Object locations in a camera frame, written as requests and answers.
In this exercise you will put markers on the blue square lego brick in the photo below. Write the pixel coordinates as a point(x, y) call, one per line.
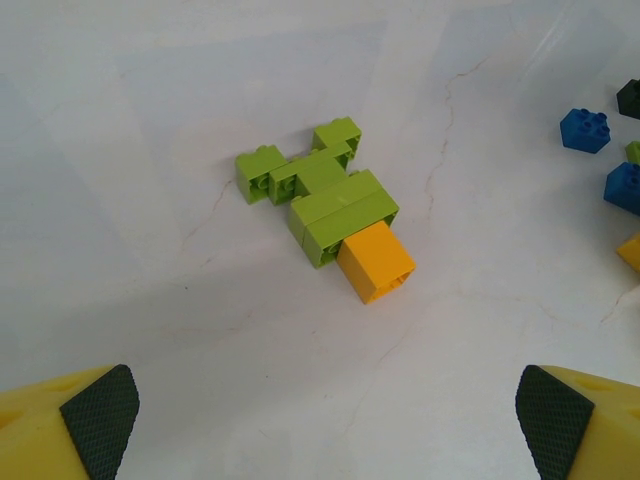
point(625, 190)
point(582, 132)

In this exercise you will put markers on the yellow-orange square lego brick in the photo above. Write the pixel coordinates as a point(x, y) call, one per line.
point(372, 255)
point(632, 252)

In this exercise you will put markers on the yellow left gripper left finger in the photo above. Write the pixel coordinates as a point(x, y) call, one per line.
point(50, 435)

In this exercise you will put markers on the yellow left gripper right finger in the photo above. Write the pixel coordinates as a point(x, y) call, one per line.
point(590, 435)

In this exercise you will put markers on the black square lego brick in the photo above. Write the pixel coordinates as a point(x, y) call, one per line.
point(631, 97)

